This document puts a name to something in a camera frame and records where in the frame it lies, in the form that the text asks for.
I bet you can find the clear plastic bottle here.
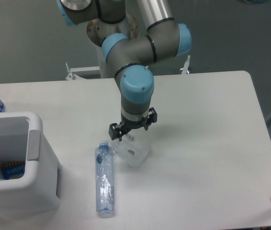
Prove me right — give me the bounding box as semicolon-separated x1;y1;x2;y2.
95;140;115;218

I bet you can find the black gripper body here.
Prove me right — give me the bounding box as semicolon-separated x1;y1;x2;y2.
120;112;150;131

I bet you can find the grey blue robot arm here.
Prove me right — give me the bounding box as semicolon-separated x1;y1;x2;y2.
57;0;192;140

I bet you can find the white trash can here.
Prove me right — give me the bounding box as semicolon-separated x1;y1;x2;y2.
0;112;62;214

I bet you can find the clear plastic bag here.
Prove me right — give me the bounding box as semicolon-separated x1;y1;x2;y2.
111;134;150;168

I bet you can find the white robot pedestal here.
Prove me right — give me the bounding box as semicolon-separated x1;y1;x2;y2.
87;13;140;79

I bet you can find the blue snack wrapper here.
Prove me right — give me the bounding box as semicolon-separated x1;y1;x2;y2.
0;161;25;181

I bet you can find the white right base bracket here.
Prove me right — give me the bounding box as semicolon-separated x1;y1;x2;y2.
180;55;191;74

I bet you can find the white left base bracket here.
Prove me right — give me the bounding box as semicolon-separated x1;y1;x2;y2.
65;62;101;81

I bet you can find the white base bracket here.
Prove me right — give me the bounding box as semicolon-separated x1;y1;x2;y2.
180;55;191;74
65;62;101;81

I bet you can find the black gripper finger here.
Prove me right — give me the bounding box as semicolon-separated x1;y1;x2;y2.
144;107;158;131
109;122;130;141

